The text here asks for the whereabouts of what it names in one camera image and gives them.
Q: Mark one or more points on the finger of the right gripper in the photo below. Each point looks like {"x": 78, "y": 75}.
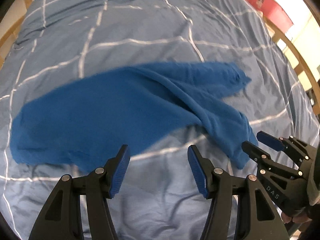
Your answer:
{"x": 276, "y": 144}
{"x": 259, "y": 156}

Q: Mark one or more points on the red box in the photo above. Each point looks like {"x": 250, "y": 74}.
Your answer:
{"x": 273, "y": 12}

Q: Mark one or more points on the person's right hand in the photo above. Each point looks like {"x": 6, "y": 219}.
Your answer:
{"x": 299, "y": 219}

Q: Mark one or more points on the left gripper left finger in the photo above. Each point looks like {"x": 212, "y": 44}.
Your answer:
{"x": 60, "y": 217}

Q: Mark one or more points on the blue checked duvet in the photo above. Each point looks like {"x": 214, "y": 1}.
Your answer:
{"x": 63, "y": 41}

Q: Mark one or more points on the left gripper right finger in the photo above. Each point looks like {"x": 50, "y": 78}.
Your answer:
{"x": 256, "y": 218}

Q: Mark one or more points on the wooden bed frame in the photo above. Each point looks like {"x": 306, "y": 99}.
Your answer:
{"x": 300, "y": 43}

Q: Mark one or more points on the blue fleece pants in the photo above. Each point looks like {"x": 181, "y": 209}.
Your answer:
{"x": 87, "y": 121}

